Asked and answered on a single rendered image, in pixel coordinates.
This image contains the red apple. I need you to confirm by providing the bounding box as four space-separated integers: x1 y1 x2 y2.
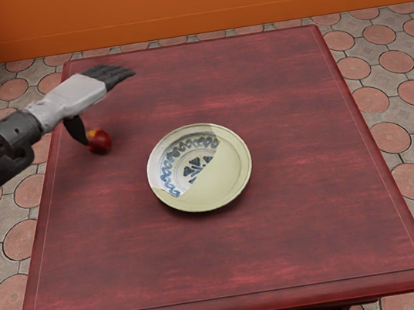
84 126 115 157

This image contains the cream plate with blue pattern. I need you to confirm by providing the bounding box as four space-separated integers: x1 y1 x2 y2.
140 116 259 221

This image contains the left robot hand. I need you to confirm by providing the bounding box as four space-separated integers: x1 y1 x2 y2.
19 59 146 155

